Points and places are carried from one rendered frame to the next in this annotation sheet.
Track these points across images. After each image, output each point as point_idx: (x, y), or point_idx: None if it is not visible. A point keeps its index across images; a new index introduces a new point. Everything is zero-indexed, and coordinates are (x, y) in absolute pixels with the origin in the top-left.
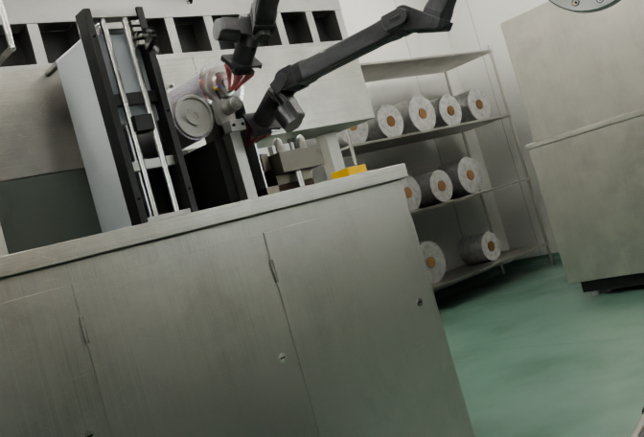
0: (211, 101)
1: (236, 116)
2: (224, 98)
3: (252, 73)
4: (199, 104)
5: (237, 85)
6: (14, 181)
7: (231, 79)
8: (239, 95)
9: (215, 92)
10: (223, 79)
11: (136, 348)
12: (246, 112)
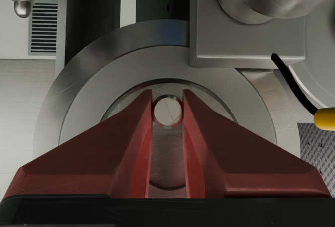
0: (259, 81)
1: (86, 31)
2: (189, 80)
3: (49, 208)
4: (326, 71)
5: (149, 118)
6: None
7: (189, 174)
8: (90, 84)
9: (239, 118)
10: (170, 185)
11: None
12: (62, 0)
